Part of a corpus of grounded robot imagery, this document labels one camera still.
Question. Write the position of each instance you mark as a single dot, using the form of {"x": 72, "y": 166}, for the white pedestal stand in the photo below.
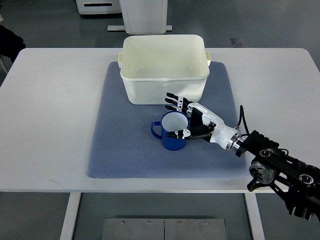
{"x": 143, "y": 17}

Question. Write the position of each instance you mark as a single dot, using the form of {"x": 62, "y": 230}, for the right white table leg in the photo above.
{"x": 254, "y": 217}

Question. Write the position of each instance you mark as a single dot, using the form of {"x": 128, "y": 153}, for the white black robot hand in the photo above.
{"x": 204, "y": 124}

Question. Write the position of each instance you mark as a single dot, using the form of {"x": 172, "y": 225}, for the blue textured mat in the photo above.
{"x": 123, "y": 145}

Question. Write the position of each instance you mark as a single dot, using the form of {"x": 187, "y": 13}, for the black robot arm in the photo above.
{"x": 295, "y": 182}

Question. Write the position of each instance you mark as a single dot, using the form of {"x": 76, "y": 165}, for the dark object at left edge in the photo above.
{"x": 10, "y": 44}

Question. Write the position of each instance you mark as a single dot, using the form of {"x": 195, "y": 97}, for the white cabinet with slot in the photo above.
{"x": 98, "y": 7}

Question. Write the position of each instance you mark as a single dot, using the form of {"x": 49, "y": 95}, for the left white table leg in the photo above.
{"x": 70, "y": 217}

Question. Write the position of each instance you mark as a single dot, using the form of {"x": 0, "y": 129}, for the small grey floor plate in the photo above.
{"x": 237, "y": 41}

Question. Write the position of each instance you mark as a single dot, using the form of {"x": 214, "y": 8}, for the blue enamel mug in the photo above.
{"x": 167, "y": 129}

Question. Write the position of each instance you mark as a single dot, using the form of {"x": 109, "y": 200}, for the white table leg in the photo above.
{"x": 70, "y": 217}
{"x": 254, "y": 217}

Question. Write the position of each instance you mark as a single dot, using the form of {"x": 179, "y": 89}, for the cream plastic box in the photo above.
{"x": 153, "y": 65}

